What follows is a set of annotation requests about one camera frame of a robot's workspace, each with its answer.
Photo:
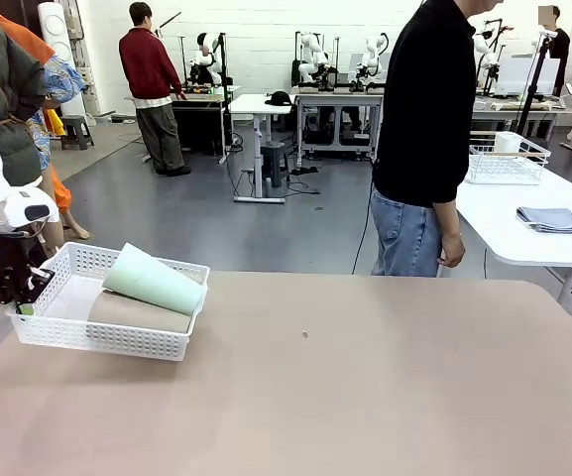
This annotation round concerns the white perforated plastic basket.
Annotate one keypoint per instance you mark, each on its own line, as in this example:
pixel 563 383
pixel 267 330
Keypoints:
pixel 117 342

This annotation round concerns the brown paper cup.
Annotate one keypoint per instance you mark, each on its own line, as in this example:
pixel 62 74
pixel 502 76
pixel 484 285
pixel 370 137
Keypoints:
pixel 137 312

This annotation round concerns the mint green cup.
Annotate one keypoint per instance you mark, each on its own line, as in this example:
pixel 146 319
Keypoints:
pixel 151 282

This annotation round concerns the blue cloth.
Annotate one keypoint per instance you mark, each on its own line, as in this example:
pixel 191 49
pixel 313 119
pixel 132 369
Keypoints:
pixel 553 218

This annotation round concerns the person's right forearm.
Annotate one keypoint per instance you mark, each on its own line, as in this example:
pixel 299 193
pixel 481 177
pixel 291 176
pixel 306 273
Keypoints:
pixel 446 218

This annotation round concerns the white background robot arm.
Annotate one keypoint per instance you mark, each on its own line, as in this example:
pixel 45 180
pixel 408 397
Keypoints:
pixel 310 44
pixel 484 47
pixel 372 47
pixel 207 59

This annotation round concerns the person's right hand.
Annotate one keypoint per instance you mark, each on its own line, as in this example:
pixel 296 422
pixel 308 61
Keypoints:
pixel 451 253

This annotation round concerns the figure in green puffer jacket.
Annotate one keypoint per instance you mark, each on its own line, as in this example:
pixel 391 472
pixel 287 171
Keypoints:
pixel 3 124

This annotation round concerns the small grey step stool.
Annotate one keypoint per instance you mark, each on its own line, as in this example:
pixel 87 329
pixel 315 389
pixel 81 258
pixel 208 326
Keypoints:
pixel 77 130

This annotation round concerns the white tower fan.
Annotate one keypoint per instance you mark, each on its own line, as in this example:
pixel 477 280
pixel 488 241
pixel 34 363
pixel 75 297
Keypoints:
pixel 55 30

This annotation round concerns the person in red jacket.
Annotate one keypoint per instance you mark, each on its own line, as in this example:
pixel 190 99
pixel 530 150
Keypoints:
pixel 147 64

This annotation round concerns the wooden top workbench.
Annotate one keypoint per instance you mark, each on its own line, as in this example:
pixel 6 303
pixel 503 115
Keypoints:
pixel 211 99

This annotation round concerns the tall grey plastic stool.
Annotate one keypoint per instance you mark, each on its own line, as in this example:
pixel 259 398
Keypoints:
pixel 275 158

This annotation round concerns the white height-adjustable desk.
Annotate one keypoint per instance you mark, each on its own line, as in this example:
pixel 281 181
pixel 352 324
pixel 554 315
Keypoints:
pixel 261 103

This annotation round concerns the black power strip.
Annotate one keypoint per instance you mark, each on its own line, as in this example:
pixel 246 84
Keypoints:
pixel 305 170

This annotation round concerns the black cap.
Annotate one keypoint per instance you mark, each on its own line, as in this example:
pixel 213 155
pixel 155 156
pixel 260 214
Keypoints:
pixel 279 98

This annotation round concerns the person black shirt blue jeans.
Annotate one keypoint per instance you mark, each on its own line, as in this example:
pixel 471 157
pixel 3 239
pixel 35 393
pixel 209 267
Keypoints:
pixel 424 99

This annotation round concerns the white cylindrical container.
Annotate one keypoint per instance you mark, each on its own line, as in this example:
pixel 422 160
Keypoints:
pixel 508 144

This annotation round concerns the long white workbench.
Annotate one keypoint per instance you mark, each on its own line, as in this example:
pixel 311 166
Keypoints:
pixel 513 106

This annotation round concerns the black tripod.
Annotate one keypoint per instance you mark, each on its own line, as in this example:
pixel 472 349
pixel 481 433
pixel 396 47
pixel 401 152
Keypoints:
pixel 534 84

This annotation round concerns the tall person in black top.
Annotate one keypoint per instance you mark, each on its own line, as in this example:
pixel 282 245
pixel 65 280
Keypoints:
pixel 560 49

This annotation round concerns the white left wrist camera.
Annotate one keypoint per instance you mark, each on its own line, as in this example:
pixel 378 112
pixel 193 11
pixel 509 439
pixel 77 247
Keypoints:
pixel 28 205

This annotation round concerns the white frame robot workbench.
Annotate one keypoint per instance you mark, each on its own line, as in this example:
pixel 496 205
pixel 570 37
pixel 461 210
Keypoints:
pixel 335 98

